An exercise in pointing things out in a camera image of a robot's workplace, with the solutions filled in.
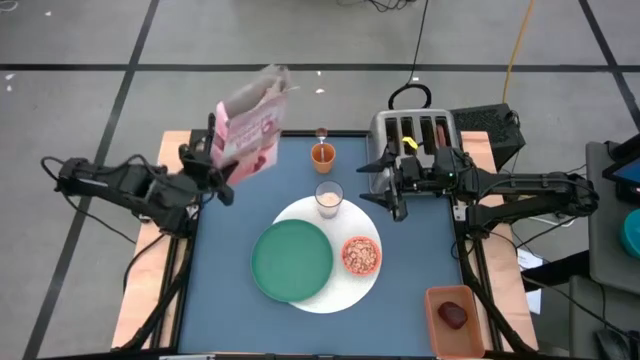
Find dark tablet screen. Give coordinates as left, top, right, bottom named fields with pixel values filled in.
left=602, top=133, right=640, bottom=204

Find pale cereal rings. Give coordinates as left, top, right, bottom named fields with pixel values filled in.
left=345, top=238, right=379, bottom=274

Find black vented equipment box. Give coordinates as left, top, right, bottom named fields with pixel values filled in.
left=448, top=103, right=527, bottom=164

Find white round woven placemat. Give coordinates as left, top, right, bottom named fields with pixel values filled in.
left=272, top=194, right=384, bottom=315

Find blue patterned bowl orange inside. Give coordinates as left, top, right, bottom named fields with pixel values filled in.
left=341, top=235, right=383, bottom=277

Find dark red apple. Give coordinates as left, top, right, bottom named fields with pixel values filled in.
left=437, top=300, right=470, bottom=331

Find wooden table side board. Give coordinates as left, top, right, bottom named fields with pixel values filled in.
left=110, top=130, right=194, bottom=351
left=469, top=130, right=539, bottom=351

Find silver four-slot toaster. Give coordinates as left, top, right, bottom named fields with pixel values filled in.
left=368, top=108, right=459, bottom=196

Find grey side desk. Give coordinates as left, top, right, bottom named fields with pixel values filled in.
left=584, top=141, right=640, bottom=296

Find black table frame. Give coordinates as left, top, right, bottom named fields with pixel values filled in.
left=119, top=113, right=539, bottom=360

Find yellow power cable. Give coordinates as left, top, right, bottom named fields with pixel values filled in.
left=501, top=0, right=536, bottom=104

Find orange rectangular tray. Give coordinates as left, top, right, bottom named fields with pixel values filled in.
left=424, top=284, right=486, bottom=360

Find small spoon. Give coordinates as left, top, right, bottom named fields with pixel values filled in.
left=314, top=127, right=330, bottom=164

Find black floor cable bundle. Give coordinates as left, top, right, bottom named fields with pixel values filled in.
left=339, top=0, right=416, bottom=14

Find clear drinking glass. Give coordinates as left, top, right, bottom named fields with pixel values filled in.
left=314, top=180, right=346, bottom=220

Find orange cup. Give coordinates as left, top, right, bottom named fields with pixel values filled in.
left=309, top=142, right=337, bottom=175

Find green round plate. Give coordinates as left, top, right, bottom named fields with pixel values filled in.
left=250, top=218, right=335, bottom=304

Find teal round object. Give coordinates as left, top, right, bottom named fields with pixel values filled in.
left=619, top=208, right=640, bottom=261

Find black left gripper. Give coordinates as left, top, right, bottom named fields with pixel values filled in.
left=177, top=142, right=236, bottom=207

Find grey furniture block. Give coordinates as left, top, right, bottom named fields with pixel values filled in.
left=567, top=274, right=640, bottom=360

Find black power cable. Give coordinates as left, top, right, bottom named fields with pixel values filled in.
left=387, top=0, right=434, bottom=111

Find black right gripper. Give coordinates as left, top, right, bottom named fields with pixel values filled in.
left=355, top=148, right=474, bottom=223

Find pink strawberry cereal box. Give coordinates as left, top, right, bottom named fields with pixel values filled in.
left=209, top=63, right=292, bottom=187

